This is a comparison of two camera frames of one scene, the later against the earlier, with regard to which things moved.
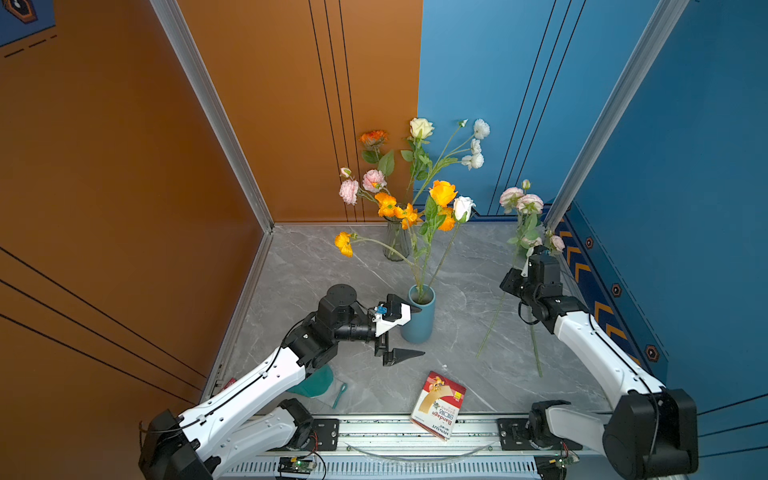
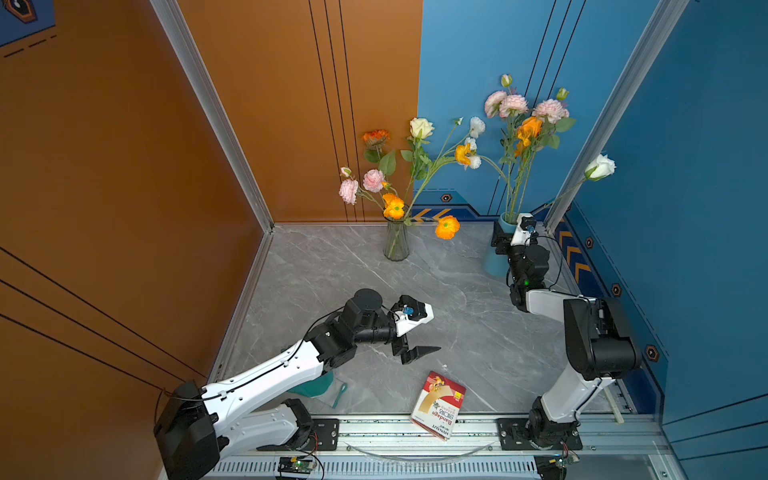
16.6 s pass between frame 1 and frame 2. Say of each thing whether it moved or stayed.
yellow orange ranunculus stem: moved
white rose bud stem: moved
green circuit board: stayed
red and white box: stayed
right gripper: moved
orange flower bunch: moved
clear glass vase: stayed
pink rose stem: moved
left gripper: moved
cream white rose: stayed
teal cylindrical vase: moved
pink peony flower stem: stayed
